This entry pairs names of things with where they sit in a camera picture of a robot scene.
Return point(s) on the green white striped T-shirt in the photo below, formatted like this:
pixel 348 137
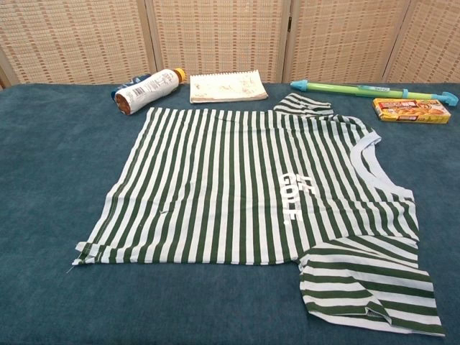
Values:
pixel 215 187

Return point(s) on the white spiral notepad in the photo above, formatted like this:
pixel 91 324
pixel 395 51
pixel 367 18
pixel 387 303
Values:
pixel 226 88

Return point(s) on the white bottle with yellow cap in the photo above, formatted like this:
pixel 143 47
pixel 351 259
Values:
pixel 151 88

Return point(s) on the green blue water squirter toy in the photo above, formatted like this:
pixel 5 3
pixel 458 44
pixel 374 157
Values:
pixel 334 88

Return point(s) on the woven folding screen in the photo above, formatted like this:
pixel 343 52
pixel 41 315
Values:
pixel 215 36

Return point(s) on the yellow curry box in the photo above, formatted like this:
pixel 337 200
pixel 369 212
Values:
pixel 409 111

